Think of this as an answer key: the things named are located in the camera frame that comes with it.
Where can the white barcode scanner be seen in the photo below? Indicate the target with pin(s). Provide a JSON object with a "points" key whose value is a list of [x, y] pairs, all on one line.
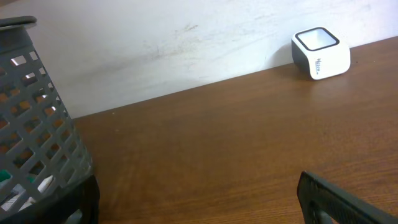
{"points": [[319, 53]]}

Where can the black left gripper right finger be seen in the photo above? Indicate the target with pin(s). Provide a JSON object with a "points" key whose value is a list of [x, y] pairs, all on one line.
{"points": [[323, 202]]}

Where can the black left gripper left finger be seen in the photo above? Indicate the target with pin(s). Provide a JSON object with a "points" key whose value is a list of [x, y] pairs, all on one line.
{"points": [[75, 203]]}

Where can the grey plastic mesh basket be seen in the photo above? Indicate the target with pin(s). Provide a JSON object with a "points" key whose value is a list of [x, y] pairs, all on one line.
{"points": [[41, 149]]}

